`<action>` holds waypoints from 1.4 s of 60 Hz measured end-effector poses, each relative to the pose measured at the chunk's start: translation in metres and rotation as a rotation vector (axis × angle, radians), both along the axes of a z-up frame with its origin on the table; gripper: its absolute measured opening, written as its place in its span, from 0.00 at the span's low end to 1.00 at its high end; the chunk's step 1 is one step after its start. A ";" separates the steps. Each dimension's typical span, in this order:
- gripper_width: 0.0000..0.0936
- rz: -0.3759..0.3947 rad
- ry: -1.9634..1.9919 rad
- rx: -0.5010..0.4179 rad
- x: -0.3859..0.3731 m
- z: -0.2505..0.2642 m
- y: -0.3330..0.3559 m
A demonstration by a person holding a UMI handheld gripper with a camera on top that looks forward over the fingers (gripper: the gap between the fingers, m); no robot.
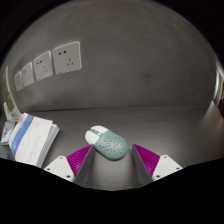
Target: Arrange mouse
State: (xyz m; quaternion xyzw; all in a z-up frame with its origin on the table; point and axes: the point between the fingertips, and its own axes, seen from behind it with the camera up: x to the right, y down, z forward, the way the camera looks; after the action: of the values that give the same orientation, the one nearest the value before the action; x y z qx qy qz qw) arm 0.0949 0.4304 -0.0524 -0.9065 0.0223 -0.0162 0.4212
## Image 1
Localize thick white book blue stripe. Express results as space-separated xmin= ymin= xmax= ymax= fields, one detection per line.
xmin=8 ymin=113 xmax=61 ymax=169

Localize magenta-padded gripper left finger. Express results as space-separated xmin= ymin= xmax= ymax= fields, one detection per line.
xmin=43 ymin=143 xmax=96 ymax=187

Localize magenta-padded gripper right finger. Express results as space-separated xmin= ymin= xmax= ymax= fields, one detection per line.
xmin=130 ymin=143 xmax=184 ymax=186

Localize white wall socket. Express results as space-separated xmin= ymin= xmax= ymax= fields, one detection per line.
xmin=20 ymin=61 xmax=36 ymax=88
xmin=52 ymin=41 xmax=83 ymax=75
xmin=32 ymin=50 xmax=54 ymax=82
xmin=13 ymin=70 xmax=25 ymax=92

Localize green and white computer mouse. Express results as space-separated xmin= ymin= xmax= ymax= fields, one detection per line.
xmin=84 ymin=125 xmax=129 ymax=161

